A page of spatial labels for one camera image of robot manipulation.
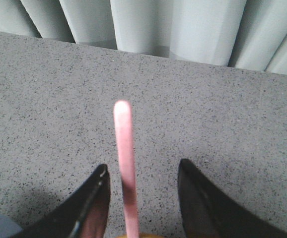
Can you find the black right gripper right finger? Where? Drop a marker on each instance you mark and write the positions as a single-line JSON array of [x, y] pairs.
[[207, 212]]

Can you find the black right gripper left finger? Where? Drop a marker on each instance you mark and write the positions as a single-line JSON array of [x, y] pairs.
[[83, 215]]

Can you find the bamboo cylindrical holder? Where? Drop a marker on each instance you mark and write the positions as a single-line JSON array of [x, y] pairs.
[[140, 235]]

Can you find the grey pleated curtain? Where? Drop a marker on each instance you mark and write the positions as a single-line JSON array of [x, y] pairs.
[[247, 34]]

